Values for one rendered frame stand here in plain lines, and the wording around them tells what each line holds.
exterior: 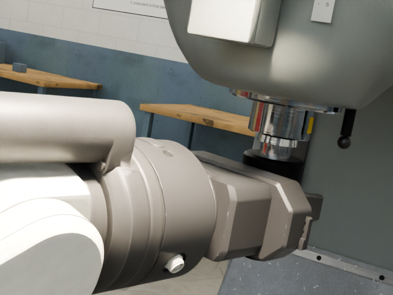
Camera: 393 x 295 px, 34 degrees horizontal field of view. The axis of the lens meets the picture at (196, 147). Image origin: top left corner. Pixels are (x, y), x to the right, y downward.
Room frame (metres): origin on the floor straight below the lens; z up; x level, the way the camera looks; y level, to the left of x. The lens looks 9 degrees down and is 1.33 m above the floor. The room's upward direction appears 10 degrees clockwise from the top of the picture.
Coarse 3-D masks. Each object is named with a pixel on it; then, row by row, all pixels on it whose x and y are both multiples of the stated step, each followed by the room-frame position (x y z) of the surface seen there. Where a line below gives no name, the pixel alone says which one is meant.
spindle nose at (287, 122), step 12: (252, 108) 0.47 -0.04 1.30; (264, 108) 0.46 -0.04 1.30; (276, 108) 0.45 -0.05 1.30; (288, 108) 0.45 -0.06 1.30; (252, 120) 0.47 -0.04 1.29; (264, 120) 0.46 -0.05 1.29; (276, 120) 0.45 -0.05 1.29; (288, 120) 0.45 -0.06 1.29; (300, 120) 0.46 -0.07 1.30; (264, 132) 0.46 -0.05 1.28; (276, 132) 0.45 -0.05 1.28; (288, 132) 0.45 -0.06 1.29; (300, 132) 0.46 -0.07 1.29
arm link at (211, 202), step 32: (160, 160) 0.36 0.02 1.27; (192, 160) 0.38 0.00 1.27; (224, 160) 0.45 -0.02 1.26; (192, 192) 0.36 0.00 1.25; (224, 192) 0.38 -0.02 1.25; (256, 192) 0.40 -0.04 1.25; (288, 192) 0.41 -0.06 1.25; (192, 224) 0.35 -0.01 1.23; (224, 224) 0.38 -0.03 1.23; (256, 224) 0.40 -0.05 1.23; (288, 224) 0.40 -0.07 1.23; (160, 256) 0.34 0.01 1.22; (192, 256) 0.36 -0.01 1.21; (224, 256) 0.38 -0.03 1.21; (256, 256) 0.41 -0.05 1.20
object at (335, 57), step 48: (288, 0) 0.39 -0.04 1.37; (336, 0) 0.38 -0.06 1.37; (384, 0) 0.37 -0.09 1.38; (192, 48) 0.42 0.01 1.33; (240, 48) 0.40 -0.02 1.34; (288, 48) 0.38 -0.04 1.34; (336, 48) 0.38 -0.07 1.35; (384, 48) 0.39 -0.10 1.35; (288, 96) 0.41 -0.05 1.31; (336, 96) 0.40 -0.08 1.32
